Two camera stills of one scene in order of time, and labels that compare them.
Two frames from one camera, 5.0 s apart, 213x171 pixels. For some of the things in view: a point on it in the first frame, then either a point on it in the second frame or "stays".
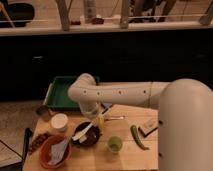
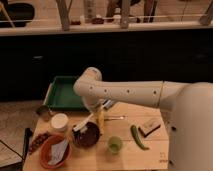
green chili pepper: (137, 138) stays
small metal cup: (44, 112) stays
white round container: (59, 120) stays
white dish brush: (82, 136) -> (82, 126)
